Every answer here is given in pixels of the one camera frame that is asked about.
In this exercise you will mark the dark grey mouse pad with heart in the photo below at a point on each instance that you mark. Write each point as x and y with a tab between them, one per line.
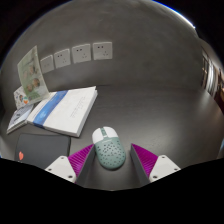
41	148

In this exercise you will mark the green menu sign in stand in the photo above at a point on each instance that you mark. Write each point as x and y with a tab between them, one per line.
31	75

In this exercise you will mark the small white colourful printed card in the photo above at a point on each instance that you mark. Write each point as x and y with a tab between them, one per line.
20	98

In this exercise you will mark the glass door with dark frame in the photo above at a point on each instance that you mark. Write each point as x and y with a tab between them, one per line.
213	78

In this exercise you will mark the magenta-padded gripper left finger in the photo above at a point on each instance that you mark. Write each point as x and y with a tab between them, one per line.
76	162

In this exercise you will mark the white and green perforated mouse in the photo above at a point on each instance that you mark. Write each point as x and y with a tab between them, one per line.
108	150

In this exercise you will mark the thin grey striped booklet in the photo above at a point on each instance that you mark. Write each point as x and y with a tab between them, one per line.
19	116

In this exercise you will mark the thick white book, blue stripe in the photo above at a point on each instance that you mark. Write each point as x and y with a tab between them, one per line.
68	110

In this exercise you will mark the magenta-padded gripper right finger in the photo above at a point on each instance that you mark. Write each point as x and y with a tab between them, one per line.
148	162

